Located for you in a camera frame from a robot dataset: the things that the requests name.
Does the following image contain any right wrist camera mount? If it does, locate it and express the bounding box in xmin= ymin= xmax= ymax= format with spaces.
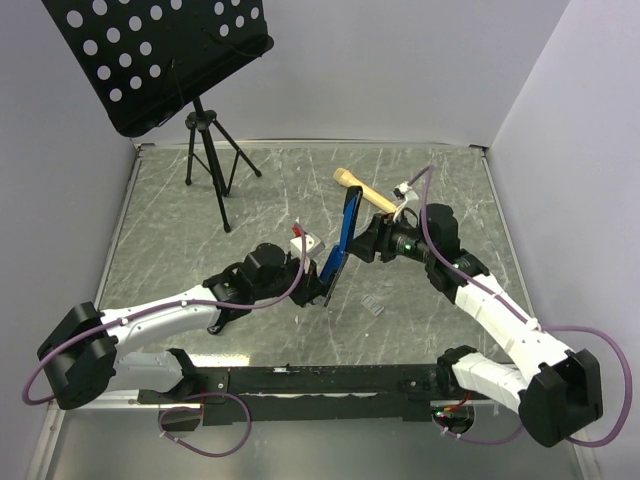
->
xmin=392 ymin=181 xmax=419 ymax=223

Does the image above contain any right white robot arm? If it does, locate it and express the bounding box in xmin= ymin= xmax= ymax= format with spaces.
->
xmin=346 ymin=203 xmax=603 ymax=447

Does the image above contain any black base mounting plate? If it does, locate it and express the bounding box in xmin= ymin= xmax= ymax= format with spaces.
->
xmin=138 ymin=364 xmax=465 ymax=426

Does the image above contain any grey staple strip block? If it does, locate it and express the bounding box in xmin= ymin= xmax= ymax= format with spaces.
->
xmin=361 ymin=295 xmax=384 ymax=317

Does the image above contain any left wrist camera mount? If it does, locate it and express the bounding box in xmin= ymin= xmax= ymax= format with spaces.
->
xmin=289 ymin=222 xmax=325 ymax=260

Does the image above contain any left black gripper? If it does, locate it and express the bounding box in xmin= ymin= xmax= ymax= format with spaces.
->
xmin=253 ymin=251 xmax=330 ymax=308

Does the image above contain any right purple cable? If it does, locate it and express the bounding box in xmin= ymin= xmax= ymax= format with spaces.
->
xmin=407 ymin=164 xmax=629 ymax=449

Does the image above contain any black perforated music stand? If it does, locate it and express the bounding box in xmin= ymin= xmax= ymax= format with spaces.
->
xmin=44 ymin=0 xmax=274 ymax=202

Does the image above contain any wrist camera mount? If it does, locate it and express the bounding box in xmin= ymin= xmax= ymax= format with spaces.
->
xmin=392 ymin=181 xmax=419 ymax=223
xmin=289 ymin=222 xmax=325 ymax=260

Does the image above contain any black stapler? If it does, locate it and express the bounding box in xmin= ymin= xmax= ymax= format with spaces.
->
xmin=207 ymin=309 xmax=234 ymax=335

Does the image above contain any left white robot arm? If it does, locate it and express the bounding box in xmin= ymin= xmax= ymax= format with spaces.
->
xmin=37 ymin=239 xmax=337 ymax=410

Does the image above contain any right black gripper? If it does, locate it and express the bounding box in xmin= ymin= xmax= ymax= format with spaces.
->
xmin=342 ymin=211 xmax=435 ymax=265

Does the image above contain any beige toy microphone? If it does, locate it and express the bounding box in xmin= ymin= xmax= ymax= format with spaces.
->
xmin=333 ymin=168 xmax=397 ymax=213

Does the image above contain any aluminium table frame rail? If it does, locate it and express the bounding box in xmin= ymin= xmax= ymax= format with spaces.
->
xmin=21 ymin=144 xmax=148 ymax=479

